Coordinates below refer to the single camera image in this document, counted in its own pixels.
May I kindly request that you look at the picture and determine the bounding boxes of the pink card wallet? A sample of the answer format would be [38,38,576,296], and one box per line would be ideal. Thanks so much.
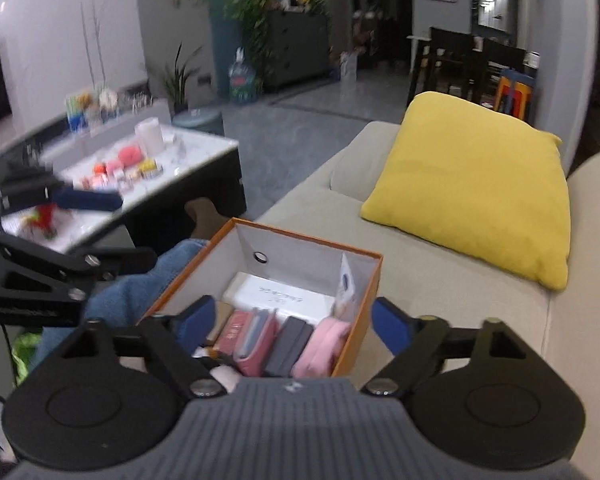
[233,309,279,377]

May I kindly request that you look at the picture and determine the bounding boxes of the white long box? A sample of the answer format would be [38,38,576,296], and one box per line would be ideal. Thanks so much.
[222,272,334,325]

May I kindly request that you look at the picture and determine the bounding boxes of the dark illustrated card box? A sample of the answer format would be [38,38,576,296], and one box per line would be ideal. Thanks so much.
[213,310,251,358]

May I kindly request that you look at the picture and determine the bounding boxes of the gold small box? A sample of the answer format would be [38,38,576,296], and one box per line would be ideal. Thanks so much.
[204,301,234,347]

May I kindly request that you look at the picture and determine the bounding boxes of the pink white bunny plush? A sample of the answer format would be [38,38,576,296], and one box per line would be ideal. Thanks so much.
[193,347,242,393]

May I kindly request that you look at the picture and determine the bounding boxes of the red feather toy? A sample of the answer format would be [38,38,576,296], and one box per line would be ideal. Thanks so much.
[17,204,72,242]

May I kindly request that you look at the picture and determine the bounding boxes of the pink fluffy toy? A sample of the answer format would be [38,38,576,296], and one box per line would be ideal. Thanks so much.
[117,144,145,168]

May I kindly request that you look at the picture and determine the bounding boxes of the white marble coffee table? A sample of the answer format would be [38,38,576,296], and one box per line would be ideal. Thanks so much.
[1,126,247,254]

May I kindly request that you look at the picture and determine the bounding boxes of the white cup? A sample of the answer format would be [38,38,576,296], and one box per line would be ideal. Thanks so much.
[134,117,166,158]

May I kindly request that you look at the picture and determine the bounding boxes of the orange white storage box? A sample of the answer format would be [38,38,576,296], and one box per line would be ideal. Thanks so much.
[145,219,382,377]

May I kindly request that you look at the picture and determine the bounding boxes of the brown sock foot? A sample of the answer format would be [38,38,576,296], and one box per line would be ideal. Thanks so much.
[184,197,230,240]

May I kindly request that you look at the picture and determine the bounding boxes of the potted green plant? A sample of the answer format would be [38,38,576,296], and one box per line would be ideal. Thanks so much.
[161,44,202,115]

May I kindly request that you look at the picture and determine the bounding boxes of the grey round stool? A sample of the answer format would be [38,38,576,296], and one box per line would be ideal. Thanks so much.
[172,107,225,136]

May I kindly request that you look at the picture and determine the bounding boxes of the beige sofa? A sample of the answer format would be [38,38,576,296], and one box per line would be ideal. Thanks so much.
[261,122,600,479]

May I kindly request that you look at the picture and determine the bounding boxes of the yellow pillow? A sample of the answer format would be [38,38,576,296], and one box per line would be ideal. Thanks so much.
[361,91,571,290]

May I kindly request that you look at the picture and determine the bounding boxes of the water jug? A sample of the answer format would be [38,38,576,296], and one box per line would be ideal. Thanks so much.
[228,48,258,104]

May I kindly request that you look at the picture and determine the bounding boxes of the dark cabinet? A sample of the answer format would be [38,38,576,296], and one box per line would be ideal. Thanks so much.
[264,10,330,90]

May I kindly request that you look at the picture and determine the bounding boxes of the dark dining table chairs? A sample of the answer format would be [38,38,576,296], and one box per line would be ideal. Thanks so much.
[407,27,535,122]

